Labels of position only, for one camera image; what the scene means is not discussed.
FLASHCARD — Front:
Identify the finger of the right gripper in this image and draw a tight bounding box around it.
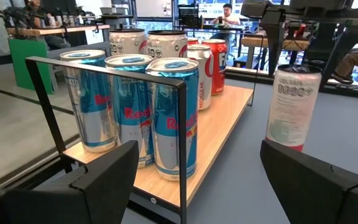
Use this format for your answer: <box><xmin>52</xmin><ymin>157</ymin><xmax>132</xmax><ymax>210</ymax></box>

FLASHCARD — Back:
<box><xmin>262</xmin><ymin>27</ymin><xmax>288</xmax><ymax>77</ymax></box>

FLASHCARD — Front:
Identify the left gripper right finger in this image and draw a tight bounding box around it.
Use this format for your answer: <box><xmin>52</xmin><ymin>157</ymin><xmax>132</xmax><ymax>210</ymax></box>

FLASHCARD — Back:
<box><xmin>259</xmin><ymin>139</ymin><xmax>358</xmax><ymax>224</ymax></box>

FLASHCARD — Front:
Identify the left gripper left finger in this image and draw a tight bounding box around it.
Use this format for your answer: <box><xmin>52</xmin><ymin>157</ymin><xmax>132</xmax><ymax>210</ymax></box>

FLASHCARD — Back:
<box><xmin>0</xmin><ymin>139</ymin><xmax>140</xmax><ymax>224</ymax></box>

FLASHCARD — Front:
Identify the white Celsius can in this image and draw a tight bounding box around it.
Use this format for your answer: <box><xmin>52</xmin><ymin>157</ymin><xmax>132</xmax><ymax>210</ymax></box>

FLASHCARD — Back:
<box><xmin>265</xmin><ymin>64</ymin><xmax>323</xmax><ymax>152</ymax></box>
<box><xmin>108</xmin><ymin>27</ymin><xmax>148</xmax><ymax>58</ymax></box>

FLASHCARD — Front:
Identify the blue silver Red Bull can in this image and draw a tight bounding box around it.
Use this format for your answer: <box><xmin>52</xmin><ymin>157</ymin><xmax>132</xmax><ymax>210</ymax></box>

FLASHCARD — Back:
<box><xmin>60</xmin><ymin>49</ymin><xmax>119</xmax><ymax>154</ymax></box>
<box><xmin>104</xmin><ymin>54</ymin><xmax>155</xmax><ymax>169</ymax></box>
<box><xmin>145</xmin><ymin>57</ymin><xmax>200</xmax><ymax>183</ymax></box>

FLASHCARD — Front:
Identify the silver Diet Coke can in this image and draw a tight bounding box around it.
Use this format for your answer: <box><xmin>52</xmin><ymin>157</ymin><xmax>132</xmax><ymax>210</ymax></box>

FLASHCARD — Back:
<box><xmin>186</xmin><ymin>44</ymin><xmax>214</xmax><ymax>111</ymax></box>

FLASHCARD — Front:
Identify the clear glass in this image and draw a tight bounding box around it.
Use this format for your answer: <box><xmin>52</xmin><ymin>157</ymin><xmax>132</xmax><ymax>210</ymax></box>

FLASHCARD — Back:
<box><xmin>146</xmin><ymin>29</ymin><xmax>188</xmax><ymax>62</ymax></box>

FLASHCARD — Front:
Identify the black crate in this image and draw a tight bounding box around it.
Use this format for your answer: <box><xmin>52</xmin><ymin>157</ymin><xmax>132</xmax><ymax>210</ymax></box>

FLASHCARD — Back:
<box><xmin>177</xmin><ymin>2</ymin><xmax>204</xmax><ymax>30</ymax></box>

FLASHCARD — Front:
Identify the green panel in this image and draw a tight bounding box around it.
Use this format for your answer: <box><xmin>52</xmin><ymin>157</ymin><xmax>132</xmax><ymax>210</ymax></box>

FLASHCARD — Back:
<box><xmin>7</xmin><ymin>39</ymin><xmax>54</xmax><ymax>95</ymax></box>

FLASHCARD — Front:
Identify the wooden background table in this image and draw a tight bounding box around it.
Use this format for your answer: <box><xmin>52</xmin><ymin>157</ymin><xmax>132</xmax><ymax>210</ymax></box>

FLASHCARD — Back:
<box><xmin>6</xmin><ymin>24</ymin><xmax>111</xmax><ymax>37</ymax></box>

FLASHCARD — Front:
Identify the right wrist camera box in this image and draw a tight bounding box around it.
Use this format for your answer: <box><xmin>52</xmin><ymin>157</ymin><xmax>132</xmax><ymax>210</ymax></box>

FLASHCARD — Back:
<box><xmin>240</xmin><ymin>0</ymin><xmax>275</xmax><ymax>19</ymax></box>

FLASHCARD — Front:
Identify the black wire rack tray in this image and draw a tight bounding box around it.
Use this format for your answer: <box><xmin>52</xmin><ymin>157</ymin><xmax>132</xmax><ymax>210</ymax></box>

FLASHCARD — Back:
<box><xmin>25</xmin><ymin>29</ymin><xmax>265</xmax><ymax>224</ymax></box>

